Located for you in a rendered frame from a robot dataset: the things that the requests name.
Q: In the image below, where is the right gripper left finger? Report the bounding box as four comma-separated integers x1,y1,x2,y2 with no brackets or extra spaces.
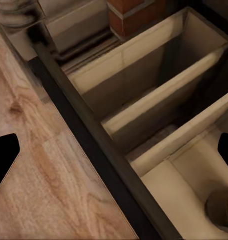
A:
0,133,20,183

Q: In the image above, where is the pillar candle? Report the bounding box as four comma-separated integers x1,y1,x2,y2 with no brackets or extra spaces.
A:
206,188,228,233

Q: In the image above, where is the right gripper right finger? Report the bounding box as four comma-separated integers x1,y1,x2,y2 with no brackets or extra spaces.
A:
218,133,228,164

